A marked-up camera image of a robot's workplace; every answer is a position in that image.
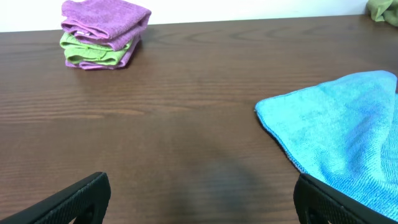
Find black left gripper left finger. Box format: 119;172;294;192
1;172;111;224

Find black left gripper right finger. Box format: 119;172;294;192
293;174;397;224

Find blue microfiber cloth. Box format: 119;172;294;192
255;70;397;220

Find folded green cloth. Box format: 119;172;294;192
60;32;133;65

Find folded purple bottom cloth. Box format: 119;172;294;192
60;33;141;70

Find folded purple cloth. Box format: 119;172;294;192
61;0;152;51
60;33;141;70

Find folded purple top cloth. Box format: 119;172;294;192
61;0;152;51

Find crumpled green cloth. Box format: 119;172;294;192
366;0;397;27

